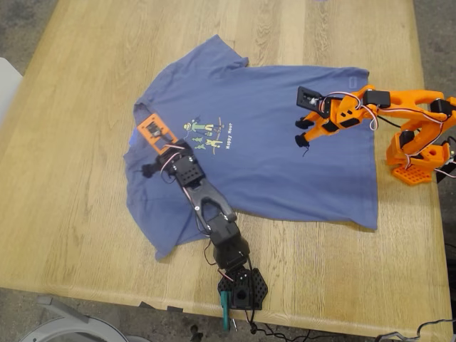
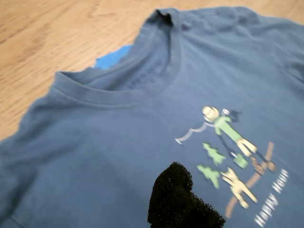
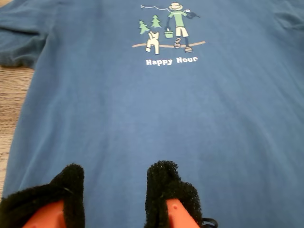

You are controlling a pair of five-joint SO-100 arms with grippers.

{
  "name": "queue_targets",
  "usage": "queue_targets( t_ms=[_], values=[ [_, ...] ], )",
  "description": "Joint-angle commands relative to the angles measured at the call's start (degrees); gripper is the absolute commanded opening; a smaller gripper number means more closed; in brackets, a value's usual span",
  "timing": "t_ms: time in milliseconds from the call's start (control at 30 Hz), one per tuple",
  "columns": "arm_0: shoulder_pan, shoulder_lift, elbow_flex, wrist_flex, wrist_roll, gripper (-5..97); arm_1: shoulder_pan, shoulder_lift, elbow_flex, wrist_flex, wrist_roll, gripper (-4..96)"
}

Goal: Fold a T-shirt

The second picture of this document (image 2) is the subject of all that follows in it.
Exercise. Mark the short blue tape piece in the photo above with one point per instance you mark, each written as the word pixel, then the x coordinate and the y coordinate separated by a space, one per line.
pixel 111 60

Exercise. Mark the black gripper padded finger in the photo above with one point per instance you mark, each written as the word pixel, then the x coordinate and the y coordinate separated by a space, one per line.
pixel 175 202

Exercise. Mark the blue printed T-shirt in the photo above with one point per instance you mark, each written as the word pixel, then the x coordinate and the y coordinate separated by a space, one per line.
pixel 95 142

